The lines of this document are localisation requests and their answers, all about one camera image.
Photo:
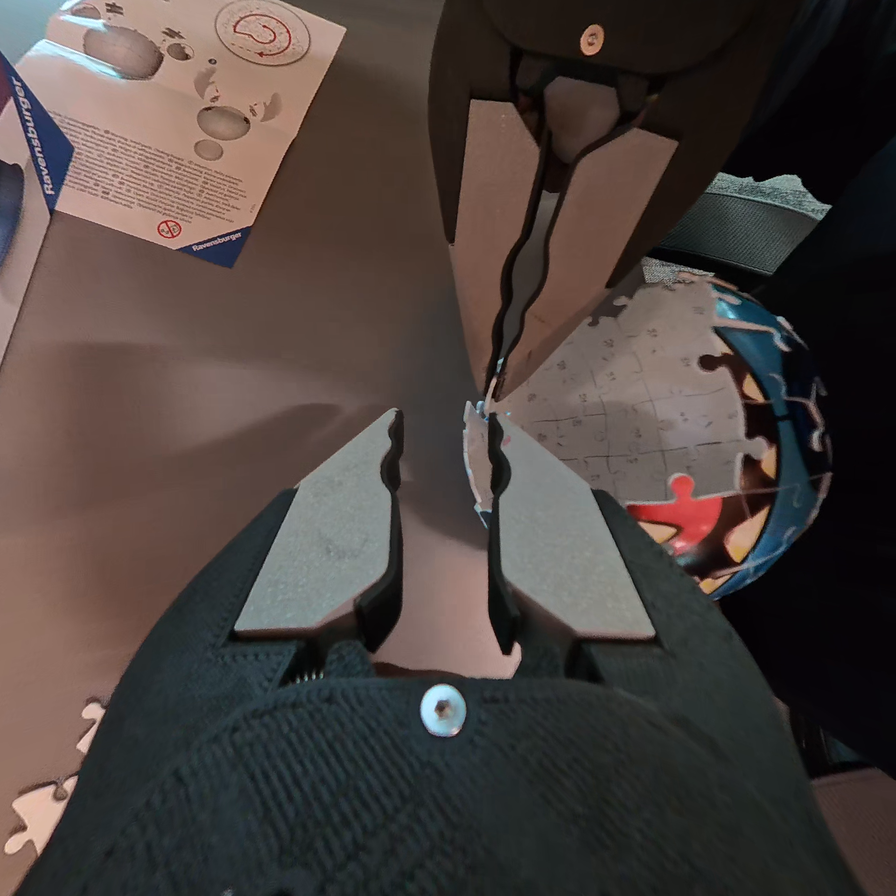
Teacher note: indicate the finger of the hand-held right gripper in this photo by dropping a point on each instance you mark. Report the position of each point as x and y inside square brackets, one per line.
[490, 210]
[602, 224]

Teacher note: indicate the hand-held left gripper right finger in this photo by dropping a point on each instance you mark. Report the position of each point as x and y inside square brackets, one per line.
[560, 560]

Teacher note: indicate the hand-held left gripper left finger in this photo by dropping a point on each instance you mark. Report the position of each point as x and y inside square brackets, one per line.
[329, 546]

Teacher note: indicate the blue white puzzle ball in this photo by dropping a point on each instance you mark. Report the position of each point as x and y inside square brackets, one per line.
[630, 420]

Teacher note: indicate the curved blue puzzle piece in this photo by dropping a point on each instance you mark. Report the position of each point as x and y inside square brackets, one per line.
[495, 387]

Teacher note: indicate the white puzzle pieces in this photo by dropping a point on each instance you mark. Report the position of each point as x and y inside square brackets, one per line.
[38, 812]

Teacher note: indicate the colourful cardboard puzzle box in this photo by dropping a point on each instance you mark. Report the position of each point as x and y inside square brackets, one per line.
[35, 126]

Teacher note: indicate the white instruction leaflet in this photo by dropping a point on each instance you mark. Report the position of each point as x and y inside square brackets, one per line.
[140, 161]

